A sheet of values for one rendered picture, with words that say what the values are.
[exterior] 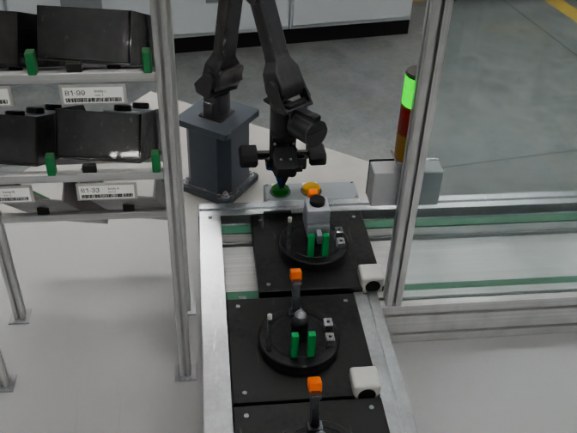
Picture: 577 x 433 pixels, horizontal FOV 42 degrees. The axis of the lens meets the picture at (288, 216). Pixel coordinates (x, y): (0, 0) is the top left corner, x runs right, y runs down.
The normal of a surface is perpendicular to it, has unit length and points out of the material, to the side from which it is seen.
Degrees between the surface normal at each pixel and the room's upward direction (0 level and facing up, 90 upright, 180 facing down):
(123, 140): 65
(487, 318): 90
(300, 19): 90
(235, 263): 0
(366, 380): 0
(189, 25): 90
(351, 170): 0
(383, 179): 90
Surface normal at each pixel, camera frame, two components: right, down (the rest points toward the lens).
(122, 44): -0.04, 0.21
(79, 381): 0.04, -0.80
